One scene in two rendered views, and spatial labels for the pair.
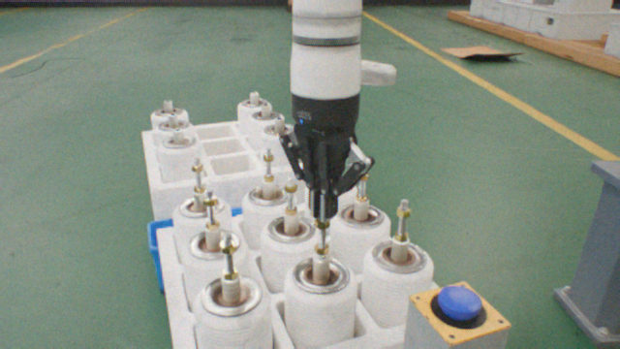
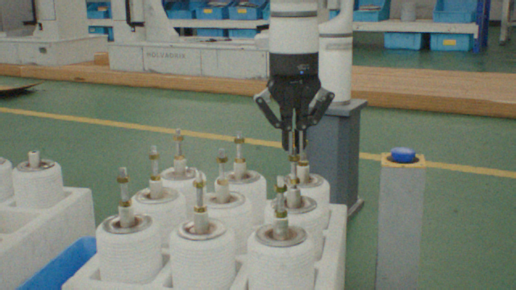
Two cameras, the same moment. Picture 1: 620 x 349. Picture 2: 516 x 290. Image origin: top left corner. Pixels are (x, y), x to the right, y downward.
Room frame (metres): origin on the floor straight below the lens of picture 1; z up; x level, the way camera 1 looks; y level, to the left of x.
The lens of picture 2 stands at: (0.09, 0.71, 0.59)
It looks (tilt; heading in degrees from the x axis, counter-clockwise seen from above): 16 degrees down; 303
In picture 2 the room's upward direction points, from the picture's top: 1 degrees counter-clockwise
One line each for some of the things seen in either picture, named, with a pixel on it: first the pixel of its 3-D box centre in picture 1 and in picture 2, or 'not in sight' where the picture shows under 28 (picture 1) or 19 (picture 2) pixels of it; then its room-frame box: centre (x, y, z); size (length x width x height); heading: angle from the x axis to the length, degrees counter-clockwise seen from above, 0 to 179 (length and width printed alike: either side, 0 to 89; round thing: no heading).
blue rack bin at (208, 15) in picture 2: not in sight; (218, 10); (4.05, -4.71, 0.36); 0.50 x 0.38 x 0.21; 94
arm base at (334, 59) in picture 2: not in sight; (333, 69); (0.68, -0.59, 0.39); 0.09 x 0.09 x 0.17; 4
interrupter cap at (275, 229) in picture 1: (291, 229); (222, 200); (0.60, 0.01, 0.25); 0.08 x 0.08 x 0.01
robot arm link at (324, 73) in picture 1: (337, 58); (290, 29); (0.50, -0.04, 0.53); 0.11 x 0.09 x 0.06; 136
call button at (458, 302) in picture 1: (458, 304); (402, 155); (0.35, -0.16, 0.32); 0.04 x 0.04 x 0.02
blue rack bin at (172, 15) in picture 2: not in sight; (190, 10); (4.48, -4.71, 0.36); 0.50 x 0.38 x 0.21; 94
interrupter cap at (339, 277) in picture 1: (321, 275); (293, 205); (0.49, -0.03, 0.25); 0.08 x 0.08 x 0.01
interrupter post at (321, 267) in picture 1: (321, 267); (293, 196); (0.49, -0.03, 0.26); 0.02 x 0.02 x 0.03
